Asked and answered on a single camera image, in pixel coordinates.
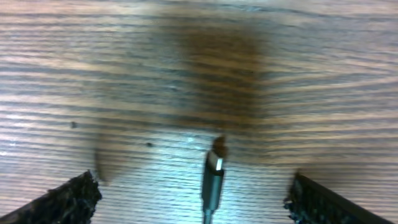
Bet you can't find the black USB charging cable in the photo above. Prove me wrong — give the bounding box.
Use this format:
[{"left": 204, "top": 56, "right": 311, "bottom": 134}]
[{"left": 200, "top": 135, "right": 229, "bottom": 224}]

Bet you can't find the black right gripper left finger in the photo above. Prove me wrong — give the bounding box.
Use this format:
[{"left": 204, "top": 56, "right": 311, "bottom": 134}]
[{"left": 1, "top": 170, "right": 102, "bottom": 224}]

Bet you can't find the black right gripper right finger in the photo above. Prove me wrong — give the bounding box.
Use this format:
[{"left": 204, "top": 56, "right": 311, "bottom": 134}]
[{"left": 284, "top": 172, "right": 393, "bottom": 224}]

